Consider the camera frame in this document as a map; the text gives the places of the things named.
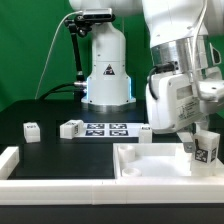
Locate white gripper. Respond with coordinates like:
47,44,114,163
146,68,224,153

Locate white square tabletop part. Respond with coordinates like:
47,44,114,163
113,143,224,179

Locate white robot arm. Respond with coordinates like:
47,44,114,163
69,0,224,134

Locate white U-shaped obstacle fence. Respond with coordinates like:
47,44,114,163
0,147,224,205

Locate fiducial marker sheet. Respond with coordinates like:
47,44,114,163
79,123,142,138

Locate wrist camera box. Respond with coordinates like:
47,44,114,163
209,43,223,68

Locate black base cables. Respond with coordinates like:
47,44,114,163
38,82,88,102

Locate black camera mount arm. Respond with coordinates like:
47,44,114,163
64,14,116,101

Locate grey camera on mount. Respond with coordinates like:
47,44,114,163
82,8,112,20

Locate white camera cable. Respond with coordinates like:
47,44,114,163
34,10,84,101

